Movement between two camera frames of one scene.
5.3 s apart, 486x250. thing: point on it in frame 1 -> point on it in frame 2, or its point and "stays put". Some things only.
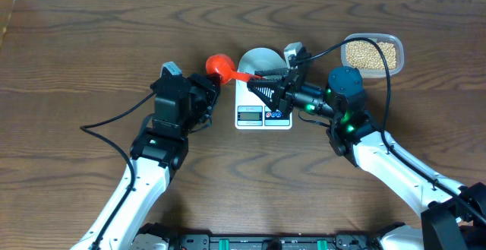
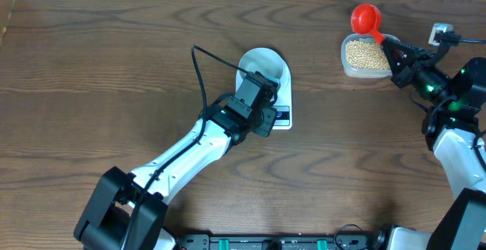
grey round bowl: x=260 y=58 stays put
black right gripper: x=276 y=87 -> x=402 y=74
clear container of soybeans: x=366 y=56 stays put
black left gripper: x=197 y=85 -> x=268 y=118
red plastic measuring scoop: x=224 y=65 -> x=366 y=19
